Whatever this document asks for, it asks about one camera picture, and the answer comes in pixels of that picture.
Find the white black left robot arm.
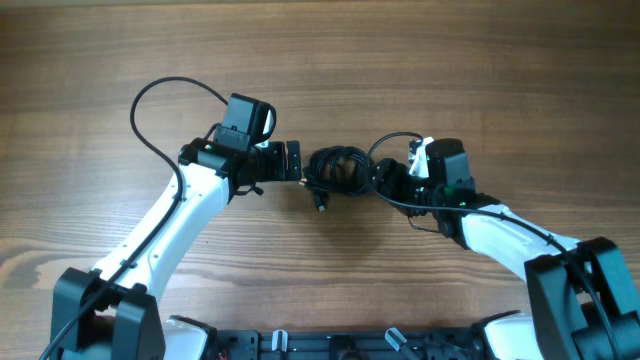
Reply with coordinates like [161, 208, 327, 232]
[42, 94, 300, 359]

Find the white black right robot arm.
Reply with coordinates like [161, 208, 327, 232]
[364, 134, 639, 359]

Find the black left camera cable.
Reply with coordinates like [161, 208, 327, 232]
[38, 76, 230, 360]

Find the black camera cable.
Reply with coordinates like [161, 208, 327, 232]
[366, 131, 624, 360]
[38, 76, 230, 360]

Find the black right camera cable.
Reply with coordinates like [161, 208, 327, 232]
[366, 131, 624, 360]

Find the black usb cable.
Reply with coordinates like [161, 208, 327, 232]
[298, 145, 376, 213]

